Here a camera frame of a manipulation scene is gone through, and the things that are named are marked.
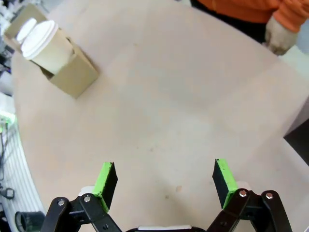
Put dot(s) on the brown cardboard cup carrier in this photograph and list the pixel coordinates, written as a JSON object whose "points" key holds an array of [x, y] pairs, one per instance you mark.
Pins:
{"points": [[77, 77]]}

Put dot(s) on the white paper cup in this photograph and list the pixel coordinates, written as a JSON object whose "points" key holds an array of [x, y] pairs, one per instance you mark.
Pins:
{"points": [[53, 55]]}

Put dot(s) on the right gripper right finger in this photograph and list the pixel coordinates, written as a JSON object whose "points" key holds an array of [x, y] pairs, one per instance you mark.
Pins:
{"points": [[223, 183]]}

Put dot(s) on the black cylindrical cap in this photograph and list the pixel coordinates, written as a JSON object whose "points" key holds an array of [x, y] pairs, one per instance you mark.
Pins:
{"points": [[29, 220]]}

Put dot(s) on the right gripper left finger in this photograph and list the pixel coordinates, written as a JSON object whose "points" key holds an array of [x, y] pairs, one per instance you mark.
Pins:
{"points": [[107, 186]]}

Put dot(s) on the person's left forearm orange sleeve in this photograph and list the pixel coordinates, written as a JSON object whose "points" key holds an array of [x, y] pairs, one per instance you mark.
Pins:
{"points": [[294, 14]]}

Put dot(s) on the white ribbed panel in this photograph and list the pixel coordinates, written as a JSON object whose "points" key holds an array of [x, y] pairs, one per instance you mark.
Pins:
{"points": [[19, 183]]}

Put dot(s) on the person's left hand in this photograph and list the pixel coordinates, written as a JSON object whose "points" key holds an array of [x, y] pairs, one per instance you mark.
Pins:
{"points": [[280, 36]]}

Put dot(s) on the person in orange hoodie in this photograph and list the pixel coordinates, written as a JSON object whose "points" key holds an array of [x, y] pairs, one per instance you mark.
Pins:
{"points": [[236, 9]]}

